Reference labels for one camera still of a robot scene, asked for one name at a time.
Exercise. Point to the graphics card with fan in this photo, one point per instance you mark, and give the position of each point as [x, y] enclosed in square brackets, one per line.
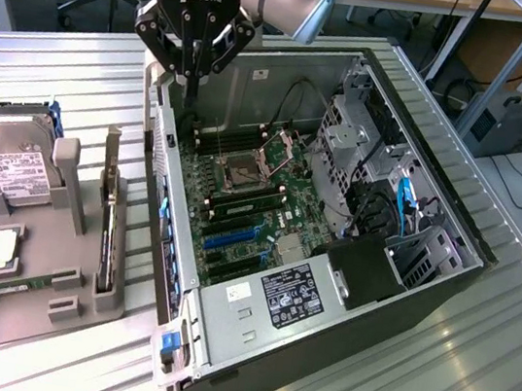
[108, 231]

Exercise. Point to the black RAM slot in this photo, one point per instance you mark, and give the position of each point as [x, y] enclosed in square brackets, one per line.
[262, 187]
[241, 128]
[242, 139]
[264, 192]
[265, 197]
[243, 145]
[241, 133]

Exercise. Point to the socket locking lever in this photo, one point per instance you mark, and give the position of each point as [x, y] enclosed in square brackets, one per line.
[220, 142]

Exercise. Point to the open socket cover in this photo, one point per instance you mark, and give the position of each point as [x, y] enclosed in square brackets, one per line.
[263, 161]

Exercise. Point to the CPU socket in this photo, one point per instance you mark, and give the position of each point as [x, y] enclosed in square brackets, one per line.
[240, 172]

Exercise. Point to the silver metal drive cage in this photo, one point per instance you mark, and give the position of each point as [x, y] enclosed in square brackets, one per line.
[343, 139]

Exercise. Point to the green RAM stick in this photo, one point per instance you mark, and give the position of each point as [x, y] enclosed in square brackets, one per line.
[21, 286]
[249, 207]

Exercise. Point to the green motherboard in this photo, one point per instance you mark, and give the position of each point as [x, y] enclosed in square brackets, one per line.
[306, 207]

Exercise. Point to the blue expansion slot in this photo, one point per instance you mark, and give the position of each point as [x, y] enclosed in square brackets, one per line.
[229, 242]

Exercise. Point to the silver chipset heatsink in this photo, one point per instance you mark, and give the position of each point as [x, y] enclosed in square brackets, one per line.
[292, 250]

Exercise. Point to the short black expansion slot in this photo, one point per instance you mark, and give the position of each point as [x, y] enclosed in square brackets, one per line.
[214, 258]

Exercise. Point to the black slanted pole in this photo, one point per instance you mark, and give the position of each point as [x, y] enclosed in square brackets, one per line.
[461, 36]

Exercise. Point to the grey parts rack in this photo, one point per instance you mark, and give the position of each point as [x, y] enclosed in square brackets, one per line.
[58, 268]

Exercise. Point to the black plastic shroud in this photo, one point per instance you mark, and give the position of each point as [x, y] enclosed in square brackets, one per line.
[358, 269]

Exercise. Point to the grey equipment box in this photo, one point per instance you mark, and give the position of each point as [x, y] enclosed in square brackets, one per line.
[502, 128]

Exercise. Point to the grey power supply unit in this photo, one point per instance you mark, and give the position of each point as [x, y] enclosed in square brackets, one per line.
[241, 330]

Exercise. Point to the perforated metal disk bay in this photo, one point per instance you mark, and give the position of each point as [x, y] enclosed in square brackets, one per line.
[423, 264]

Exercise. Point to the blue case latch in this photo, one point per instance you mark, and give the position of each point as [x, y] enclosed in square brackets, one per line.
[169, 343]

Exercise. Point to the open black PC case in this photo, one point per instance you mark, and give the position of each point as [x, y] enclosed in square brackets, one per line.
[315, 361]

